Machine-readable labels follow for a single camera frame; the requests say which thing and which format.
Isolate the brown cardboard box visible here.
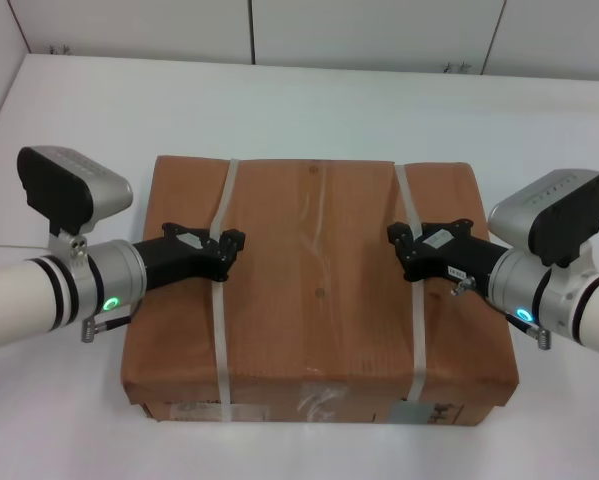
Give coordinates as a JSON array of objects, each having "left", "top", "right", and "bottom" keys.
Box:
[{"left": 119, "top": 154, "right": 521, "bottom": 427}]

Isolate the right arm cable with plug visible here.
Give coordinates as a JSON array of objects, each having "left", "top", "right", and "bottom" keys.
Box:
[{"left": 448, "top": 278, "right": 553, "bottom": 352}]

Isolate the left arm cable with plug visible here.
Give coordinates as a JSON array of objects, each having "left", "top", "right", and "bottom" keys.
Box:
[{"left": 80, "top": 298, "right": 144, "bottom": 344}]

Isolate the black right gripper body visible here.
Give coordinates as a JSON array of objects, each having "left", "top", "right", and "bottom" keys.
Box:
[{"left": 401, "top": 217, "right": 509, "bottom": 297}]

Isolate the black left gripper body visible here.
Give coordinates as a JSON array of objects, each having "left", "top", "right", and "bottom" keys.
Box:
[{"left": 133, "top": 222, "right": 229, "bottom": 293}]

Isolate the white plastic packing strap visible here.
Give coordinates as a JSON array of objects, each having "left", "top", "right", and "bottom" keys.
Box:
[
  {"left": 394, "top": 163, "right": 428, "bottom": 403},
  {"left": 209, "top": 158, "right": 244, "bottom": 422}
]

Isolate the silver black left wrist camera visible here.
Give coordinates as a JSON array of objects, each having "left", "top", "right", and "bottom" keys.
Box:
[{"left": 17, "top": 145, "right": 135, "bottom": 261}]

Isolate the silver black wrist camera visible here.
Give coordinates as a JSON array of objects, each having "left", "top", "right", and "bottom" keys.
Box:
[
  {"left": 487, "top": 168, "right": 599, "bottom": 269},
  {"left": 17, "top": 145, "right": 135, "bottom": 261}
]

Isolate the grey box label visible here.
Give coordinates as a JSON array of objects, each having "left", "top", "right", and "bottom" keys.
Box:
[{"left": 387, "top": 399, "right": 434, "bottom": 426}]

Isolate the white printed box label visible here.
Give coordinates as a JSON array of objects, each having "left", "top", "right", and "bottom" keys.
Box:
[{"left": 164, "top": 398, "right": 276, "bottom": 422}]

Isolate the arm cable with plug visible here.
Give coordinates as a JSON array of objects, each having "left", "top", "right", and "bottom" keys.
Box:
[
  {"left": 448, "top": 278, "right": 553, "bottom": 352},
  {"left": 80, "top": 298, "right": 144, "bottom": 344}
]

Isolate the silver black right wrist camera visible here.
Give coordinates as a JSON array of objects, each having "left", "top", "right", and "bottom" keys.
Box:
[{"left": 487, "top": 168, "right": 599, "bottom": 269}]

